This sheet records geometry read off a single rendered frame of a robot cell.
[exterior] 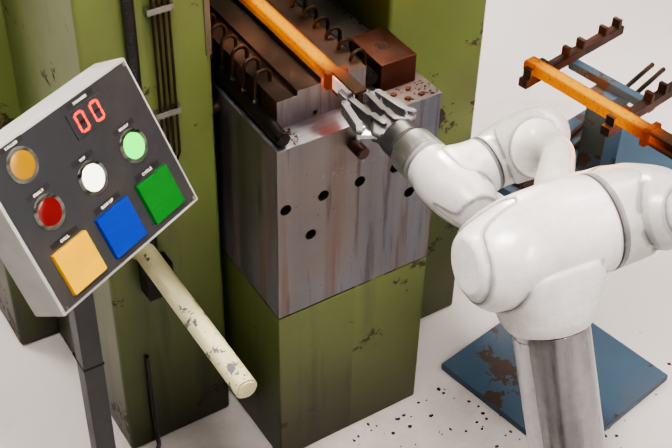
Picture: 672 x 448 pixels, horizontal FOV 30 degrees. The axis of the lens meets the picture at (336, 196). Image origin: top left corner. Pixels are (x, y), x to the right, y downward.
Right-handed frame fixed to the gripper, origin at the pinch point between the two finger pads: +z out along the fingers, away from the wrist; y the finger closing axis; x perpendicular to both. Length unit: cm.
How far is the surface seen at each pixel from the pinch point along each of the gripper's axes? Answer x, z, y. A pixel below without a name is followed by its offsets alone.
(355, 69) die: -0.6, 5.3, 5.2
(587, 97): -5.7, -19.4, 43.2
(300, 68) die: -0.8, 11.2, -3.6
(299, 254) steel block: -36.5, -0.9, -11.0
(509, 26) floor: -100, 119, 146
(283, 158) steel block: -10.1, -0.9, -14.5
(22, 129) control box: 20, -7, -64
